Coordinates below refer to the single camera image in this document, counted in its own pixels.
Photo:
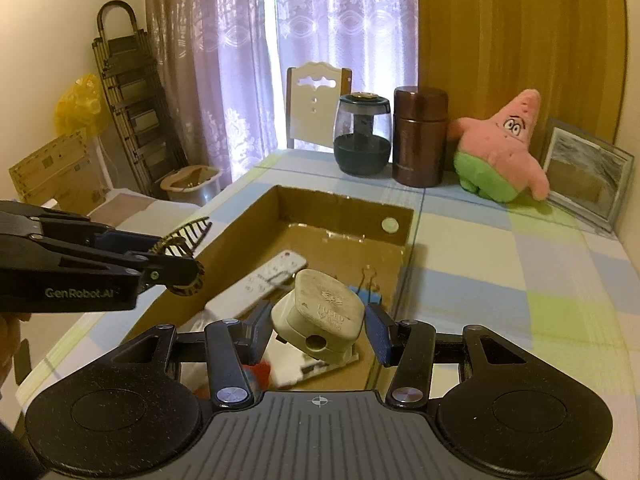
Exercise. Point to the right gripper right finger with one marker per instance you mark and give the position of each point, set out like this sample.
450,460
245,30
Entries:
409,346

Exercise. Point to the white remote control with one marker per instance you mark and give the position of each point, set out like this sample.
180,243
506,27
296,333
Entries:
244,295

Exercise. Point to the open cardboard box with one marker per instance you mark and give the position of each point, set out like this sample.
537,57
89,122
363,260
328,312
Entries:
361,244

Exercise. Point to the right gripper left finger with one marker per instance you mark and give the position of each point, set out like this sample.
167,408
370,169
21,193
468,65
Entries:
230,347

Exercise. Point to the blue binder clip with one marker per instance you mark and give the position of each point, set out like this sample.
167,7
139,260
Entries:
368,290

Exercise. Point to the brown cylindrical canister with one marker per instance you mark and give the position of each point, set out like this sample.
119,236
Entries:
419,137

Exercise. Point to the plaid pastel tablecloth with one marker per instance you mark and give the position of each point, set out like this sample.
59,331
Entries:
537,275

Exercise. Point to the cream wooden chair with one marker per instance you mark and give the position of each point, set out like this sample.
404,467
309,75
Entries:
311,98

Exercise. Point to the lilac lace curtain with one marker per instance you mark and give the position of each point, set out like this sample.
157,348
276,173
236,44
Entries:
223,64

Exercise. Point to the beige plastic waste bin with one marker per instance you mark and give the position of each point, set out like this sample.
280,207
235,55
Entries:
196,184

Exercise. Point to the framed sand picture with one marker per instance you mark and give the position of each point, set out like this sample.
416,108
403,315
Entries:
588,176

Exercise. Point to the zebra striped hair clip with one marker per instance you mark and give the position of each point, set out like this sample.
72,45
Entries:
182,242

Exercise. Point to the person's left hand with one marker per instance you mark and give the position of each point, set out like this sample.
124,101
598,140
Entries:
10,339

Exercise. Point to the pink Patrick star plush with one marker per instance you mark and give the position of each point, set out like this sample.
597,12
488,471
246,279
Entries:
492,158

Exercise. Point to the cardboard carton on floor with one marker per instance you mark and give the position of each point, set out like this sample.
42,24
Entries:
62,170

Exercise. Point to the beige UK plug adapter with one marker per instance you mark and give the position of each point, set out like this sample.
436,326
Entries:
320,316

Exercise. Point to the dark green glass humidifier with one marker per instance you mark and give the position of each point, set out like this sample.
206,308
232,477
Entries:
362,134

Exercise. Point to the dark folding ladder rack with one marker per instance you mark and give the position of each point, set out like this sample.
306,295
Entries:
137,102

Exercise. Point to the yellow plastic bag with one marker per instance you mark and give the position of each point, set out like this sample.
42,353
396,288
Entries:
82,108

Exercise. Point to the white square charger box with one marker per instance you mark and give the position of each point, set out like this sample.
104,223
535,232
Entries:
289,366

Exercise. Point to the yellow wood panel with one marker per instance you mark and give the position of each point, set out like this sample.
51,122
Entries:
483,52

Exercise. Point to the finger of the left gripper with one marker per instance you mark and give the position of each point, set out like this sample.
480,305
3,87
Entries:
127,239
150,267

